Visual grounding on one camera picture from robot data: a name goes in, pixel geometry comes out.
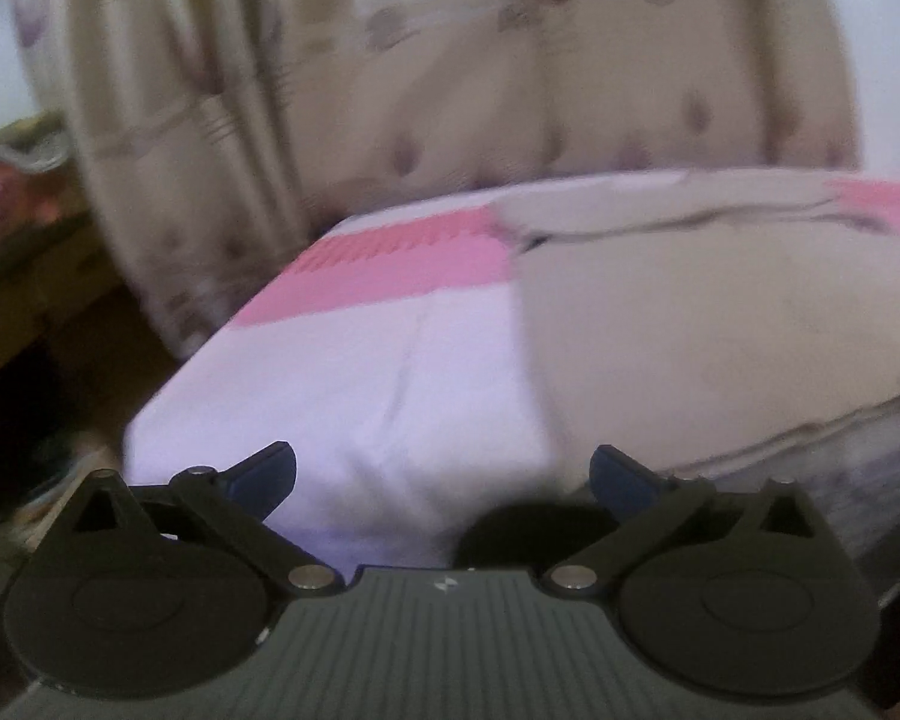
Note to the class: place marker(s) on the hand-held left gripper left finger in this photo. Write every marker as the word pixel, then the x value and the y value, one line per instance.
pixel 259 476

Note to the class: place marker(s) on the grey cloth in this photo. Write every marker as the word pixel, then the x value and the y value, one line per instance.
pixel 862 480

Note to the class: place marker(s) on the brown wooden furniture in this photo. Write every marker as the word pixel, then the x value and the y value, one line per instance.
pixel 37 292

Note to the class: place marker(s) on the floral cloth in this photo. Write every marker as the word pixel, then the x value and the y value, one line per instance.
pixel 15 165

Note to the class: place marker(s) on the pink and white bed sheet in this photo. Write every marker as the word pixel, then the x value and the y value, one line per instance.
pixel 390 390

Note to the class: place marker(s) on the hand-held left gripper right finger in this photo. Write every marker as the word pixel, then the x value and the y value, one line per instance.
pixel 626 480

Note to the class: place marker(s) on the beige leaf print curtain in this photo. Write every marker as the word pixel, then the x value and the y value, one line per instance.
pixel 495 90

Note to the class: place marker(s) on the beige knit garment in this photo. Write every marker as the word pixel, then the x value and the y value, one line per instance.
pixel 705 330

